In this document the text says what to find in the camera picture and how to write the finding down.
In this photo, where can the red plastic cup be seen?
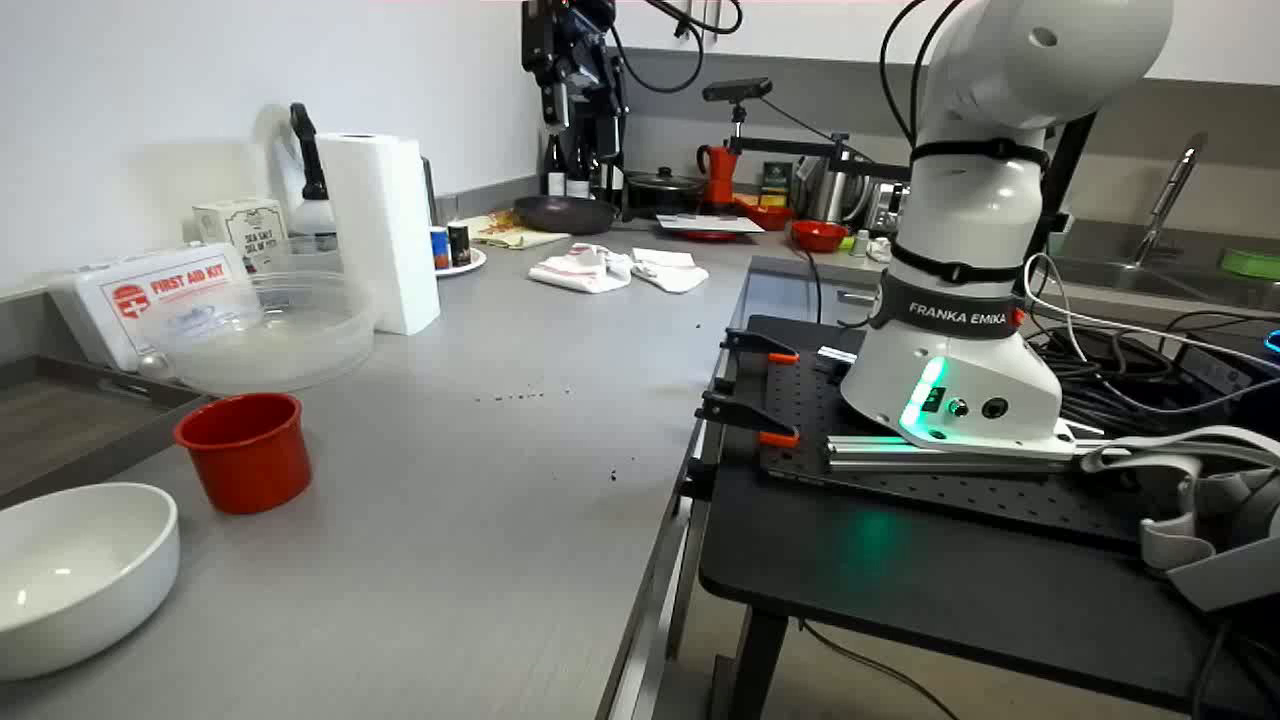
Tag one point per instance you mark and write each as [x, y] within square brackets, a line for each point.
[244, 462]

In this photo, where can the black robot table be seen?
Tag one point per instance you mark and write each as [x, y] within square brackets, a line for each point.
[934, 601]

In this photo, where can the black clamp with orange tip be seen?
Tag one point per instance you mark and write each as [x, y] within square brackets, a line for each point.
[760, 345]
[745, 418]

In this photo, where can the black stereo camera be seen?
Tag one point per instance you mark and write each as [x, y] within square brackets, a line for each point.
[738, 91]

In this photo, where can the white ceramic bowl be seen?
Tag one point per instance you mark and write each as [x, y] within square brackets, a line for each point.
[83, 572]

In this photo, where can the crumpled white towel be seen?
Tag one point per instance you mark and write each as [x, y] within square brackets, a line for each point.
[670, 269]

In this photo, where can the black pole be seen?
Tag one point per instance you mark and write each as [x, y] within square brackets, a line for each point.
[1064, 174]

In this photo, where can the red pitcher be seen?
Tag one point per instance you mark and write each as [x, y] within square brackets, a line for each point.
[722, 183]

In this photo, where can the white first aid kit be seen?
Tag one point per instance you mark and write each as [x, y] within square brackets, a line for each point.
[145, 300]

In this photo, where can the stainless steel sink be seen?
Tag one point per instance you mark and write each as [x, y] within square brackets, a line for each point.
[1133, 277]

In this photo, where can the black optical breadboard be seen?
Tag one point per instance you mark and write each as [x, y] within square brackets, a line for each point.
[960, 484]

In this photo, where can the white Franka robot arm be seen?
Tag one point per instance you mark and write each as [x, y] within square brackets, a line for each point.
[960, 372]

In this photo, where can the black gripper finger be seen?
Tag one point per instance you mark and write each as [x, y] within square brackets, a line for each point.
[556, 122]
[611, 122]

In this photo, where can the metal sink faucet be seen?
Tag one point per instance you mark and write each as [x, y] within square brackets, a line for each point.
[1164, 203]

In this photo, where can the small white plate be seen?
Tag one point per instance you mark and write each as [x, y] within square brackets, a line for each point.
[467, 266]

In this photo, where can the white towel with red stripes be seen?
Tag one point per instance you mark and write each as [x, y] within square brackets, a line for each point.
[580, 269]

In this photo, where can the clear plastic container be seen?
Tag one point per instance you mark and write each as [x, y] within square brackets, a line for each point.
[284, 340]

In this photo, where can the dark cooktop panel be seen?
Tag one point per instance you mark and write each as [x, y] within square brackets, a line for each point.
[67, 424]

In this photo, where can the spray bottle with black trigger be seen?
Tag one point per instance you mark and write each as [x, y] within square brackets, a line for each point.
[315, 235]

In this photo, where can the green labelled jar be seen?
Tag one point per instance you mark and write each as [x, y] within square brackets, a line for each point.
[776, 183]

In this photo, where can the pale yellow cloth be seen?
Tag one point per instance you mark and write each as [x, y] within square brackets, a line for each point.
[525, 236]

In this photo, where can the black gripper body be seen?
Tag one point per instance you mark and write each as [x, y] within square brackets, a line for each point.
[587, 47]

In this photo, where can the dark glass bottle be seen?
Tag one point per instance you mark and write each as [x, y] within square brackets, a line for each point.
[555, 183]

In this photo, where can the aluminium rail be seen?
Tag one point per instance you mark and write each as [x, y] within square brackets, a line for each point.
[934, 453]

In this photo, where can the stainless steel kettle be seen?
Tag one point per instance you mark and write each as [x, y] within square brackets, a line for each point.
[842, 194]

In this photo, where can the grey plastic device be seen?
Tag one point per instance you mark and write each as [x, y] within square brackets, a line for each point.
[1215, 544]

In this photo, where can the green sponge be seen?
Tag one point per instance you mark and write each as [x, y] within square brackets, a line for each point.
[1254, 266]

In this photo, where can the white plate with red rim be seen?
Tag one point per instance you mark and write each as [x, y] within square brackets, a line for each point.
[705, 225]

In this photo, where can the white paper towel roll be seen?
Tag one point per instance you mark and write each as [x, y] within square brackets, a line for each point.
[383, 225]

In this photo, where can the white label strip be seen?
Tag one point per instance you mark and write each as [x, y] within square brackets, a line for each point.
[836, 358]

